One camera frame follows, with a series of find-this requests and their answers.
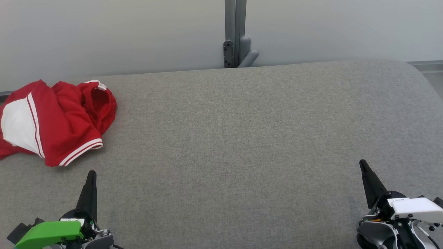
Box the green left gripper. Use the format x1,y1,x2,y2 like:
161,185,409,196
15,170,101,249

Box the grey metal post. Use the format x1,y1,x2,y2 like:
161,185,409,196
225,0,247,68

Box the red shorts with white stripe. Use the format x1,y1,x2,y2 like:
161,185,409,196
52,80,117,136

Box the red shirt with white panel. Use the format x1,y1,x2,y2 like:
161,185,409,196
0,80,103,167

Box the grey cylindrical lever handle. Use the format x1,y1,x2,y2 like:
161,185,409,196
237,36,259,68

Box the dark grey bracket plate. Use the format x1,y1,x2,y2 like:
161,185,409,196
223,40,234,68

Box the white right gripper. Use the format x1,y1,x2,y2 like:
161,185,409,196
359,159,443,226

